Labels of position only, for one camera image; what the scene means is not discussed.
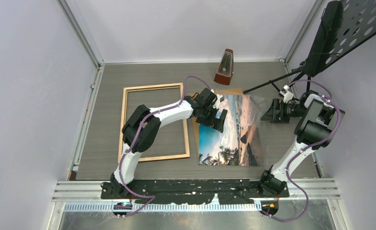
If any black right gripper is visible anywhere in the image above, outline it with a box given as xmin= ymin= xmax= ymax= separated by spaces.
xmin=261 ymin=98 xmax=306 ymax=124

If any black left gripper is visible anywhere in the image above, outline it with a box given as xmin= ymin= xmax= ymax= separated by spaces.
xmin=197 ymin=105 xmax=227 ymax=133

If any clear acrylic sheet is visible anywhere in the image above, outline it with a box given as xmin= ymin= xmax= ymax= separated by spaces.
xmin=211 ymin=93 xmax=272 ymax=166

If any light wooden picture frame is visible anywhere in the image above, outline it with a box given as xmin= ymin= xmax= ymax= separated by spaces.
xmin=120 ymin=82 xmax=190 ymax=162

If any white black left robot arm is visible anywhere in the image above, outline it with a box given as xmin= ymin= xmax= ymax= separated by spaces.
xmin=101 ymin=88 xmax=228 ymax=199

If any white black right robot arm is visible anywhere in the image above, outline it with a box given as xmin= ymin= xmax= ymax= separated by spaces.
xmin=258 ymin=91 xmax=345 ymax=197

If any beach landscape photo print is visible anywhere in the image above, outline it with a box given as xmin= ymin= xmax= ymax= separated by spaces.
xmin=197 ymin=94 xmax=266 ymax=166

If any brown cardboard backing board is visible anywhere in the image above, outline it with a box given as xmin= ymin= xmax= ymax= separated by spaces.
xmin=192 ymin=88 xmax=243 ymax=154

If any brown wooden metronome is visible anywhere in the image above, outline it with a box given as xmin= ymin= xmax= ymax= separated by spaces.
xmin=214 ymin=49 xmax=234 ymax=85

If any black perforated music stand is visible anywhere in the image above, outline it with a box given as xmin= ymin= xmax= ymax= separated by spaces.
xmin=244 ymin=0 xmax=376 ymax=94

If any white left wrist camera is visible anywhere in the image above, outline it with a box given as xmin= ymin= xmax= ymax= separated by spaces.
xmin=211 ymin=89 xmax=223 ymax=109

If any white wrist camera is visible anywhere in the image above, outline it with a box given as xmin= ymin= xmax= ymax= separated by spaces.
xmin=211 ymin=89 xmax=223 ymax=109
xmin=279 ymin=85 xmax=294 ymax=104

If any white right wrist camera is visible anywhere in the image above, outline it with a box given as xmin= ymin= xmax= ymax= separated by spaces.
xmin=279 ymin=85 xmax=294 ymax=104

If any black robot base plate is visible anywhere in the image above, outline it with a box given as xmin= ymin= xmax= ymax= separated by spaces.
xmin=101 ymin=179 xmax=289 ymax=205

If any aluminium extrusion rail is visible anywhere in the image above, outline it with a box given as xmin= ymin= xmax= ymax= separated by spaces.
xmin=52 ymin=178 xmax=341 ymax=212

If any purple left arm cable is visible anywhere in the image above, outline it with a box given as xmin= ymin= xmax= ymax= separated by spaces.
xmin=113 ymin=75 xmax=213 ymax=218

